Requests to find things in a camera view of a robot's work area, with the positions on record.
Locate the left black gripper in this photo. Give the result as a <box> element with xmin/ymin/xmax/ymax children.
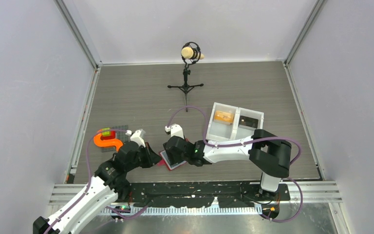
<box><xmin>126</xmin><ymin>142</ymin><xmax>162</xmax><ymax>172</ymax></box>

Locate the red card holder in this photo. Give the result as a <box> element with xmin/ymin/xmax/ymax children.
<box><xmin>159</xmin><ymin>140</ymin><xmax>186</xmax><ymax>171</ymax></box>

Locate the orange credit card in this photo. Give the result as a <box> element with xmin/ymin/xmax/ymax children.
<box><xmin>213</xmin><ymin>111</ymin><xmax>235</xmax><ymax>125</ymax></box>

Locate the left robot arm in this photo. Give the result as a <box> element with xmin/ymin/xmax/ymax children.
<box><xmin>33</xmin><ymin>141</ymin><xmax>162</xmax><ymax>234</ymax></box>

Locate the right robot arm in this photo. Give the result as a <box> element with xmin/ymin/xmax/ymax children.
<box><xmin>163</xmin><ymin>129</ymin><xmax>292</xmax><ymax>200</ymax></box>

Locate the black credit card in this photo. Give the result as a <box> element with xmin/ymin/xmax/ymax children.
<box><xmin>239</xmin><ymin>115</ymin><xmax>259</xmax><ymax>129</ymax></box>

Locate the orange curved plastic piece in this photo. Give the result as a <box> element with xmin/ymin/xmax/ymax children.
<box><xmin>93</xmin><ymin>128</ymin><xmax>123</xmax><ymax>151</ymax></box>

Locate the grey studded baseplate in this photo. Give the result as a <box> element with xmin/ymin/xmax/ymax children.
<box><xmin>100</xmin><ymin>125</ymin><xmax>129</xmax><ymax>153</ymax></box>

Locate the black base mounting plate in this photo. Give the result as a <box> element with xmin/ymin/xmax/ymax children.
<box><xmin>117</xmin><ymin>181</ymin><xmax>290</xmax><ymax>208</ymax></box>

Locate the red toy block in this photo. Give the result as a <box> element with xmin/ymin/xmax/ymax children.
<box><xmin>101</xmin><ymin>131</ymin><xmax>116</xmax><ymax>140</ymax></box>

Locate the green toy block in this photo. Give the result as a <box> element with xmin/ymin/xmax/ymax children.
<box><xmin>101</xmin><ymin>128</ymin><xmax>112</xmax><ymax>137</ymax></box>

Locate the white two-compartment tray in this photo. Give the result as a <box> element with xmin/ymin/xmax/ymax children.
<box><xmin>206</xmin><ymin>102</ymin><xmax>264</xmax><ymax>141</ymax></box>

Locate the black microphone tripod stand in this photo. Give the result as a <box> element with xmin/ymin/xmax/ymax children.
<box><xmin>167</xmin><ymin>41</ymin><xmax>204</xmax><ymax>105</ymax></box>

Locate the beige microphone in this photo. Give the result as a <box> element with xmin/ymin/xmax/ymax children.
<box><xmin>181</xmin><ymin>46</ymin><xmax>205</xmax><ymax>60</ymax></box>

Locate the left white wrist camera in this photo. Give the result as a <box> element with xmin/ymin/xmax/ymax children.
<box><xmin>125</xmin><ymin>129</ymin><xmax>146</xmax><ymax>147</ymax></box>

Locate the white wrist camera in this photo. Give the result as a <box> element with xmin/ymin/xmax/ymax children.
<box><xmin>125</xmin><ymin>129</ymin><xmax>146</xmax><ymax>147</ymax></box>
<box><xmin>164</xmin><ymin>124</ymin><xmax>185</xmax><ymax>139</ymax></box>

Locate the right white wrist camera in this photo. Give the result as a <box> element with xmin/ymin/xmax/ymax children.
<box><xmin>164</xmin><ymin>124</ymin><xmax>185</xmax><ymax>139</ymax></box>

